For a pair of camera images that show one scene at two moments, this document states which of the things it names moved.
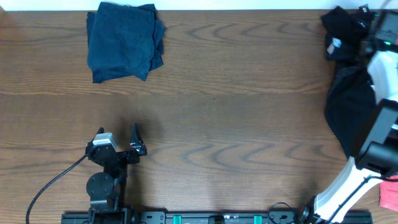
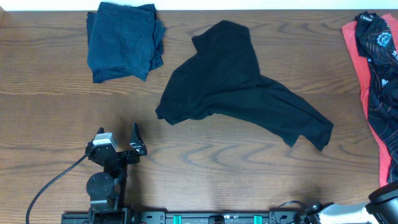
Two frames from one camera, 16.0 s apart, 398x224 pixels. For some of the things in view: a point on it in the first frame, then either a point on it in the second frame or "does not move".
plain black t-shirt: [351, 98] → [220, 76]
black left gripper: [121, 155] does not move
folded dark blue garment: [124, 41] does not move
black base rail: [216, 218] does not move
